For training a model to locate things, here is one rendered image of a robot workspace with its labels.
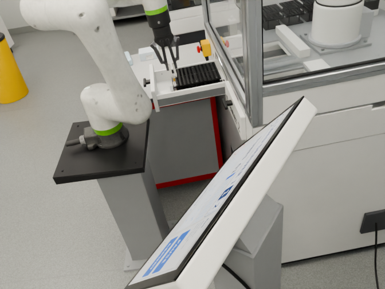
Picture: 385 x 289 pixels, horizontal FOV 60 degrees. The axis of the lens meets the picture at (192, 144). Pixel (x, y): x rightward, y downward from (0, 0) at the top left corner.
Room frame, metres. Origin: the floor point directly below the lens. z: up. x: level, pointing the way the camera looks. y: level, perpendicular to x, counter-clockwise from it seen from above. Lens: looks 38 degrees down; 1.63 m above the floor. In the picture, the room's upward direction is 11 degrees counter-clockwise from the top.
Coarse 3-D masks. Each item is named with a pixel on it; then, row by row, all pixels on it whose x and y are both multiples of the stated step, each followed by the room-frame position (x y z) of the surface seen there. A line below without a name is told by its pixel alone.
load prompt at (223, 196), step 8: (280, 120) 0.61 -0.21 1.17; (272, 128) 0.60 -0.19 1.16; (264, 136) 0.60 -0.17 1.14; (256, 152) 0.52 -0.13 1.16; (248, 160) 0.52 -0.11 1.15; (240, 168) 0.51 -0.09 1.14; (240, 176) 0.46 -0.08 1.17; (232, 184) 0.45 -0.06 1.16; (224, 192) 0.44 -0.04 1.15; (216, 208) 0.39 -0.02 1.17
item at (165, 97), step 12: (216, 60) 1.56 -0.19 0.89; (156, 72) 1.56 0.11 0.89; (168, 72) 1.56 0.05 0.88; (168, 84) 1.51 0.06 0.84; (216, 84) 1.32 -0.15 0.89; (156, 96) 1.32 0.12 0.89; (168, 96) 1.32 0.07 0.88; (180, 96) 1.32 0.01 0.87; (192, 96) 1.32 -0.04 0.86; (204, 96) 1.32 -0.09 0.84
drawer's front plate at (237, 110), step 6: (228, 84) 1.24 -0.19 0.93; (228, 90) 1.20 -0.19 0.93; (228, 96) 1.21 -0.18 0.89; (234, 96) 1.14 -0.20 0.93; (234, 102) 1.09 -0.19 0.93; (234, 108) 1.09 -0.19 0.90; (240, 108) 1.04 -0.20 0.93; (234, 114) 1.10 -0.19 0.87; (240, 114) 1.01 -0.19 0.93; (234, 120) 1.11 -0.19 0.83; (240, 120) 1.00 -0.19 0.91; (240, 126) 1.00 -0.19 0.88; (240, 132) 1.01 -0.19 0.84
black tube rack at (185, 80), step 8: (200, 64) 1.53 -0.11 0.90; (208, 64) 1.52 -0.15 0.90; (176, 72) 1.50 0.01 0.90; (184, 72) 1.49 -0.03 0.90; (192, 72) 1.46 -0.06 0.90; (200, 72) 1.45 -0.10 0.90; (208, 72) 1.44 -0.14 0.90; (216, 72) 1.43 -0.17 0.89; (176, 80) 1.41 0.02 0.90; (184, 80) 1.40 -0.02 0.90; (192, 80) 1.38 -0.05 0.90; (200, 80) 1.37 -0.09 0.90; (208, 80) 1.36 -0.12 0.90; (216, 80) 1.37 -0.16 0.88; (184, 88) 1.38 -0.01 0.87
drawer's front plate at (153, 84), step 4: (152, 64) 1.58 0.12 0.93; (152, 68) 1.53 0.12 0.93; (152, 72) 1.48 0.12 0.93; (152, 76) 1.44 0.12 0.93; (152, 80) 1.40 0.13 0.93; (152, 84) 1.36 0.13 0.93; (156, 84) 1.52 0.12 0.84; (152, 88) 1.33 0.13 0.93; (156, 88) 1.45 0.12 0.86; (152, 92) 1.30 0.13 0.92; (156, 92) 1.39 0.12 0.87; (152, 96) 1.30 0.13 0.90; (156, 100) 1.30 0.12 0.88; (156, 104) 1.30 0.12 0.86; (156, 108) 1.30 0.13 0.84
